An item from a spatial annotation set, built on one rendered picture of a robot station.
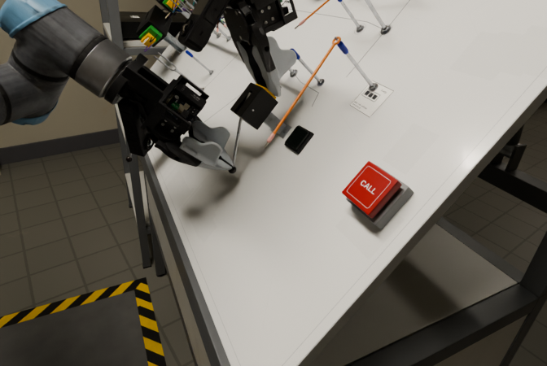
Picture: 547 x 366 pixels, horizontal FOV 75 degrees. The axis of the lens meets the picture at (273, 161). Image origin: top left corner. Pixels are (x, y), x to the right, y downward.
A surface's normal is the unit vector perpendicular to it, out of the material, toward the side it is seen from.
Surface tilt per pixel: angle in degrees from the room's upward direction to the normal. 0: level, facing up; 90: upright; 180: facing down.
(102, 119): 90
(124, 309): 0
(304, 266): 49
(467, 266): 0
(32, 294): 0
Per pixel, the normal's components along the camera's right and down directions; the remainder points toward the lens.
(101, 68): 0.25, 0.17
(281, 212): -0.63, -0.47
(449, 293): 0.06, -0.89
